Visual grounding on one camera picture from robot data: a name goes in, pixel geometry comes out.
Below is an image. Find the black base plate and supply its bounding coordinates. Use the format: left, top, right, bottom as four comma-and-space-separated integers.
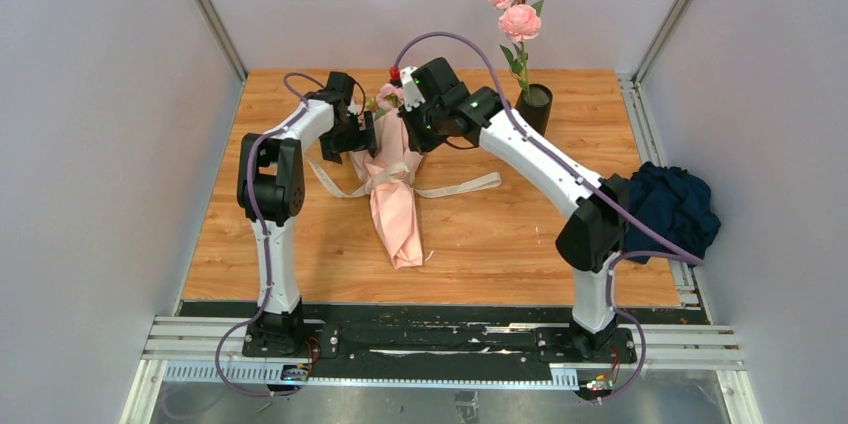
178, 300, 710, 384

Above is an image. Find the aluminium frame rail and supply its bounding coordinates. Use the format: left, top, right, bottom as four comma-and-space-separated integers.
122, 317, 762, 423

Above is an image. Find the dark blue cloth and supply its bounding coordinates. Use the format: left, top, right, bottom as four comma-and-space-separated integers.
629, 162, 721, 260

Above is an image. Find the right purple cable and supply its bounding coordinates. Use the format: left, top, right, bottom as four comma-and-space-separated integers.
392, 30, 705, 402

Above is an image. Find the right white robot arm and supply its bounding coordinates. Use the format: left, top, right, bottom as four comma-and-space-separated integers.
390, 58, 629, 362

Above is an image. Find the pink paper bouquet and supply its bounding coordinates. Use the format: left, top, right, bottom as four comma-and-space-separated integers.
350, 84, 424, 269

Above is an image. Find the purple cable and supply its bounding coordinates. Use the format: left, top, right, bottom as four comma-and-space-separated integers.
215, 71, 329, 398
392, 30, 705, 402

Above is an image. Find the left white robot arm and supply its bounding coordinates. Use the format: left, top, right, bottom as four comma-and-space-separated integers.
237, 71, 377, 357

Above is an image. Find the black cylindrical vase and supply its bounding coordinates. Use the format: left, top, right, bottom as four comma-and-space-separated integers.
515, 84, 553, 136

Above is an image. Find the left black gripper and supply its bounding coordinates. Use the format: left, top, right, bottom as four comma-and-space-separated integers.
320, 111, 376, 165

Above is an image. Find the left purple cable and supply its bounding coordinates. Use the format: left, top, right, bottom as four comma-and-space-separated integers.
215, 71, 329, 398

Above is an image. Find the pink rose stem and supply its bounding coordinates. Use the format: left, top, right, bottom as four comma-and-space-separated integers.
488, 0, 549, 107

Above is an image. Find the cream printed ribbon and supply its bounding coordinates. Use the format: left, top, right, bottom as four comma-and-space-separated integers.
307, 159, 502, 199

